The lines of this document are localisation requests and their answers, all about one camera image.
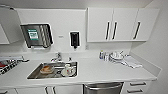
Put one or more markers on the stainless steel dishwasher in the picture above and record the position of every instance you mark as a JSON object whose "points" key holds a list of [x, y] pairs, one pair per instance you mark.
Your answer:
{"points": [[103, 88]]}

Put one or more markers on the small chrome sink button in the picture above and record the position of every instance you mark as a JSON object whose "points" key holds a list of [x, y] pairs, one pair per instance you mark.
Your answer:
{"points": [[70, 59]]}

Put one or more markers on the clear drinking glass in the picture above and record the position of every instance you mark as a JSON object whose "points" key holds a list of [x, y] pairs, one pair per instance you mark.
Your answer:
{"points": [[106, 57]]}

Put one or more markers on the white patterned mug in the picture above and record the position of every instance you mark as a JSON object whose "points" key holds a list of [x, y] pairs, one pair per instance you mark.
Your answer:
{"points": [[67, 70]]}

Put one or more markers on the chrome sink faucet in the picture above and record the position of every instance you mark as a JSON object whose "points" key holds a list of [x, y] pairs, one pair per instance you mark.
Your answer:
{"points": [[57, 57]]}

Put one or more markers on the stack of white plates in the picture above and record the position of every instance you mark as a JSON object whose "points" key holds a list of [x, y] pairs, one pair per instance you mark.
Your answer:
{"points": [[116, 56]]}

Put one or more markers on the orange bowl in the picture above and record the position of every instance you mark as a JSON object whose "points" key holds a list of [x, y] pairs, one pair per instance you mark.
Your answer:
{"points": [[46, 69]]}

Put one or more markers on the steel paper towel dispenser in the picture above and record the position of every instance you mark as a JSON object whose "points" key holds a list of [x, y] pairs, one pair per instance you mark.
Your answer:
{"points": [[35, 35]]}

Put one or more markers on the white sink base cabinet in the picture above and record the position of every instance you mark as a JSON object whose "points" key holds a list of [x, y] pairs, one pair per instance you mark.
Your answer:
{"points": [[50, 90]]}

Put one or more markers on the stainless steel sink basin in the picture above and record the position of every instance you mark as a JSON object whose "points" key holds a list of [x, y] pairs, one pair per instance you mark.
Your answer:
{"points": [[33, 75]]}

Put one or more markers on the white drawer stack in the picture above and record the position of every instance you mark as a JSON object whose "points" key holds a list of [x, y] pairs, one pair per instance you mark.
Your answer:
{"points": [[138, 87]]}

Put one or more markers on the dish rack with dishes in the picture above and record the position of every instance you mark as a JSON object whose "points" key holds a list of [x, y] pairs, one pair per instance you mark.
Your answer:
{"points": [[10, 65]]}

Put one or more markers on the white wall outlet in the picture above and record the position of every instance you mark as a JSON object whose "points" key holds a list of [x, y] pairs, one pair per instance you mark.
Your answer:
{"points": [[87, 47]]}

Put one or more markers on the black wall soap dispenser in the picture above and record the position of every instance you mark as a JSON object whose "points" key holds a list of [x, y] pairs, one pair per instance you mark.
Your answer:
{"points": [[74, 39]]}

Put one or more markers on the small wall label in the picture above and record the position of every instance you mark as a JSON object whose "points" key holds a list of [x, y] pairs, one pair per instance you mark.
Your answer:
{"points": [[60, 36]]}

